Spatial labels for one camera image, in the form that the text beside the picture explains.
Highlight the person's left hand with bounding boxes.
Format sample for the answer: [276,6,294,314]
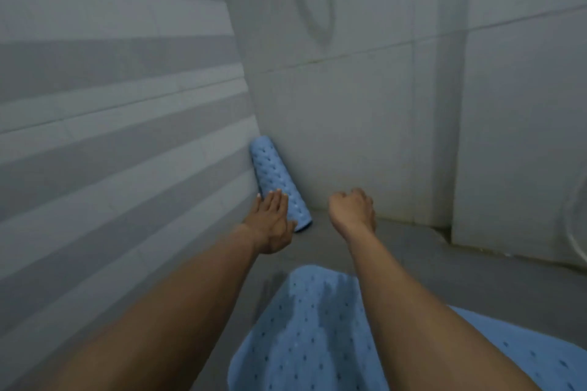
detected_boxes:
[242,189,298,255]

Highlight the person's right hand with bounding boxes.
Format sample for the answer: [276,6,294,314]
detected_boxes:
[328,188,378,236]

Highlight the blue bath mat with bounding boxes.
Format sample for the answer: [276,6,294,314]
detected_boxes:
[227,265,587,391]
[249,134,314,234]

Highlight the person's left forearm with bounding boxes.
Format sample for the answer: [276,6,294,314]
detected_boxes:
[41,223,263,391]

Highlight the person's right forearm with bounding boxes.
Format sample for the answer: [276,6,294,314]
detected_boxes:
[342,220,543,391]

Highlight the white sprayer hose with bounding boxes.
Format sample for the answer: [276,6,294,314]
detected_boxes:
[562,175,587,266]

